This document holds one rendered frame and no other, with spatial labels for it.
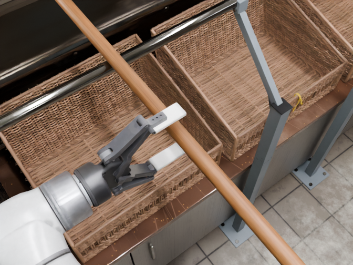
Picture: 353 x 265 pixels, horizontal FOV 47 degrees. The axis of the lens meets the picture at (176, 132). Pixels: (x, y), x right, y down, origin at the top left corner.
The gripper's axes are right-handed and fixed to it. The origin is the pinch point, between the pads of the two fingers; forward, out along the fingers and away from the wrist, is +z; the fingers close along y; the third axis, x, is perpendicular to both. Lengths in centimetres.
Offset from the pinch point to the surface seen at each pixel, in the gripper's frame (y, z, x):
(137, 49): 1.5, 6.6, -23.8
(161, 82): 45, 25, -43
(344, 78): 59, 92, -12
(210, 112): 46, 31, -24
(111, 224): 47, -16, -10
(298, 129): 61, 60, -6
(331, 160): 119, 100, -1
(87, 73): 1.5, -6.0, -24.1
